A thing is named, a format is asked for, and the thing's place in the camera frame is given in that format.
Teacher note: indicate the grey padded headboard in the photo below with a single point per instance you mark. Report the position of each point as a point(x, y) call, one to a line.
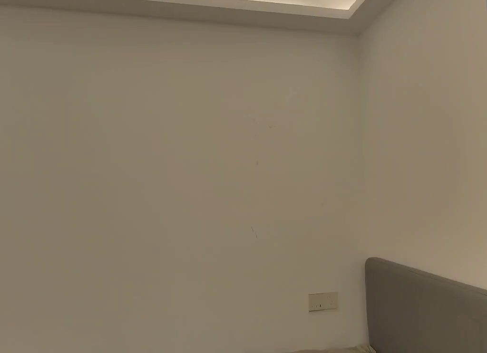
point(422, 311)

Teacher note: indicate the white wall socket plate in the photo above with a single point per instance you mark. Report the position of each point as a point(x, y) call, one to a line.
point(323, 301)

